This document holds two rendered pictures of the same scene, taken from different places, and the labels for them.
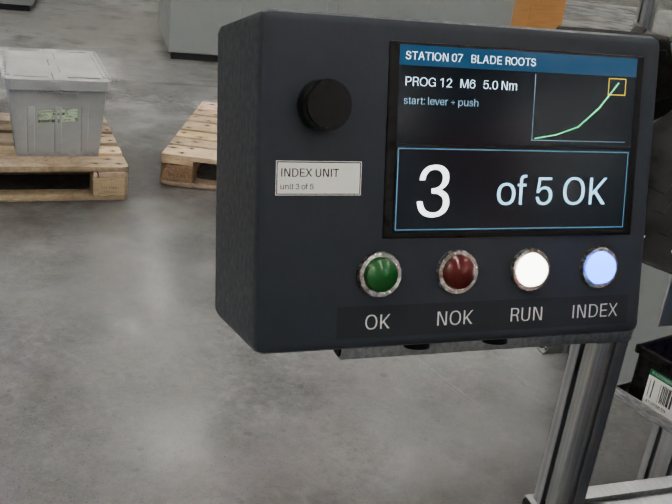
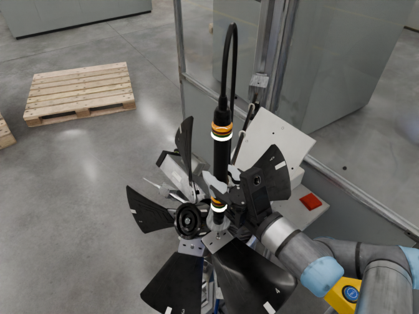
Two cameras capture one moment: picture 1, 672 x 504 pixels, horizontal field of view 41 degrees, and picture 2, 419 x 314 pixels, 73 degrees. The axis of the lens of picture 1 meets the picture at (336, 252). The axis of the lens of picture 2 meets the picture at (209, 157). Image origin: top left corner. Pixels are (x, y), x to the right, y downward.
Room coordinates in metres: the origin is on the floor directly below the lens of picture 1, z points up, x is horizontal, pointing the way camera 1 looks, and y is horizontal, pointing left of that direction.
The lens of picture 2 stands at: (0.72, -0.41, 2.01)
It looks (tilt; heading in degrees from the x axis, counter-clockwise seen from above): 45 degrees down; 343
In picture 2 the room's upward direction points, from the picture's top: straight up
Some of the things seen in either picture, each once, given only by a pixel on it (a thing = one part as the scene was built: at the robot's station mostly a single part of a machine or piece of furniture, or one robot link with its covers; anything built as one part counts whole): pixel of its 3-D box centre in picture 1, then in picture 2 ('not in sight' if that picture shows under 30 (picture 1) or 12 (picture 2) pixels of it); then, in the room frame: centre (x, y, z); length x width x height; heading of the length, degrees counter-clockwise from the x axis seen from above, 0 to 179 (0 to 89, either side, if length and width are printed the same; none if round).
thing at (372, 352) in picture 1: (488, 322); not in sight; (0.58, -0.12, 1.04); 0.24 x 0.03 x 0.03; 111
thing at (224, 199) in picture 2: not in sight; (226, 194); (1.09, -0.57, 1.49); 0.09 x 0.05 x 0.02; 32
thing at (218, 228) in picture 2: not in sight; (219, 210); (1.16, -0.58, 1.33); 0.09 x 0.07 x 0.10; 146
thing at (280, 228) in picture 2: not in sight; (279, 233); (0.97, -0.65, 1.47); 0.08 x 0.05 x 0.08; 111
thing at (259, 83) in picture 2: not in sight; (258, 87); (1.67, -0.92, 1.37); 0.10 x 0.07 x 0.09; 146
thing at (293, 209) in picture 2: not in sight; (285, 196); (1.46, -1.04, 0.85); 0.36 x 0.24 x 0.03; 21
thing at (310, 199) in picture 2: not in sight; (310, 200); (1.38, -1.14, 0.87); 0.08 x 0.08 x 0.02; 10
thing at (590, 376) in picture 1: (582, 407); not in sight; (0.62, -0.21, 0.96); 0.03 x 0.03 x 0.20; 21
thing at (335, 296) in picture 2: not in sight; (353, 291); (0.92, -0.98, 1.02); 0.16 x 0.10 x 0.11; 111
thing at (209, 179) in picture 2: not in sight; (212, 188); (1.13, -0.55, 1.47); 0.09 x 0.03 x 0.06; 32
